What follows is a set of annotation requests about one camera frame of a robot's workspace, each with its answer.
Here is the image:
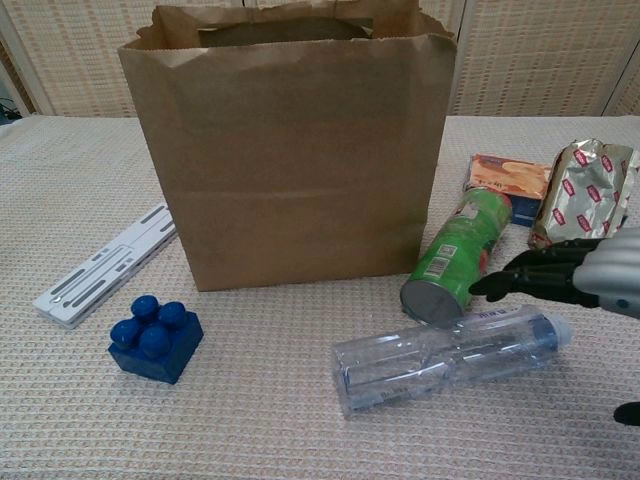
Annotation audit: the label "white folding stand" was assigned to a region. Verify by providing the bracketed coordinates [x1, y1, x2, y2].
[32, 202, 177, 330]

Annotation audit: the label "brown paper bag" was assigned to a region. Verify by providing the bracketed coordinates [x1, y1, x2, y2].
[117, 0, 459, 293]

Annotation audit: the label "blue toy building block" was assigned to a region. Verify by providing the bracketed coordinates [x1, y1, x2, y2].
[108, 294, 205, 387]

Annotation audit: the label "silver foil pack red logos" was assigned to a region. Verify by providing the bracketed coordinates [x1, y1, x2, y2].
[528, 139, 640, 251]

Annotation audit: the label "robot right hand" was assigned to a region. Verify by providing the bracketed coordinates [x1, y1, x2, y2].
[469, 234, 640, 426]

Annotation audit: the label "green Pringles can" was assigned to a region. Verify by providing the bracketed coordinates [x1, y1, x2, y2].
[402, 187, 515, 330]

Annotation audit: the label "bamboo folding screen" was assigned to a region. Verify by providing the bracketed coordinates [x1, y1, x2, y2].
[0, 0, 640, 119]

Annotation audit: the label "orange and blue cracker box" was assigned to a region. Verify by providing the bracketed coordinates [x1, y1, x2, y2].
[464, 153, 554, 229]

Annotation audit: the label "beige woven tablecloth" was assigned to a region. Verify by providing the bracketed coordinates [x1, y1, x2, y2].
[0, 115, 640, 480]

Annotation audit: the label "clear plastic water bottle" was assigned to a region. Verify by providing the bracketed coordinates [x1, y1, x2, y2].
[332, 303, 575, 420]

